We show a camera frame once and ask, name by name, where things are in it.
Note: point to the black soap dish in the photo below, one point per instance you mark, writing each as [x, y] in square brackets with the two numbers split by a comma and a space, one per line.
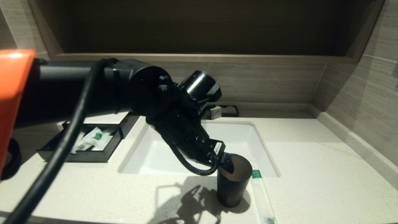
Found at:
[234, 107]

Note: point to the long green label packet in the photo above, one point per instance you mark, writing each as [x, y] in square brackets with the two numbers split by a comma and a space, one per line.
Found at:
[262, 199]

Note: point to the white sink basin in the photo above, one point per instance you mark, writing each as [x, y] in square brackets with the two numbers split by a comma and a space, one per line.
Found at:
[245, 143]

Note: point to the square shower cap packet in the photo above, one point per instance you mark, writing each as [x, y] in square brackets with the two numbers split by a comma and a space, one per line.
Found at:
[94, 138]

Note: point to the dark tumbler cup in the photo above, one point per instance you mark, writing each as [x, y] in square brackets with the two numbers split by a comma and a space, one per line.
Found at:
[233, 189]

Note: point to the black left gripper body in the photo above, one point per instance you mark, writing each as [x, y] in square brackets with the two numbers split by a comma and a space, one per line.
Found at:
[199, 143]

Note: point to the round beige soap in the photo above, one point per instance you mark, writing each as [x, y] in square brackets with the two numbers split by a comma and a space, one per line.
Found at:
[230, 109]

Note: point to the long dental kit packet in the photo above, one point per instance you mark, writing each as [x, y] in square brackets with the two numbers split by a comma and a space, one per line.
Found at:
[74, 146]

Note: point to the black glossy drawer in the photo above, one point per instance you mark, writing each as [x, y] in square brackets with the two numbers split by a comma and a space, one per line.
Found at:
[93, 155]

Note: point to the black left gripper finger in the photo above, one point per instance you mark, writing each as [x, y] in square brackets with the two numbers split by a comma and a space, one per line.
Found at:
[217, 162]
[227, 163]

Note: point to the small green label packet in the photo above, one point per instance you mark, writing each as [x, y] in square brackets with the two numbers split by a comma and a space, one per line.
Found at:
[106, 145]

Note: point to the wooden wall shelf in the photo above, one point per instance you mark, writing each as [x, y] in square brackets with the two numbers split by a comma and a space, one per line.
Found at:
[248, 58]

